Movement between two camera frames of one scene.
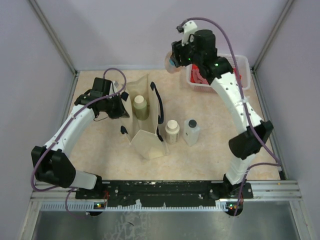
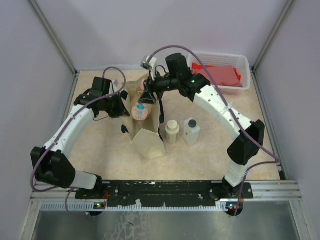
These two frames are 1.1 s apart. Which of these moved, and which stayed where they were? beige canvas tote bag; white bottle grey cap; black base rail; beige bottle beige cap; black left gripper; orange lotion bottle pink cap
Moved: orange lotion bottle pink cap
Stayed: beige bottle beige cap; beige canvas tote bag; black base rail; white bottle grey cap; black left gripper
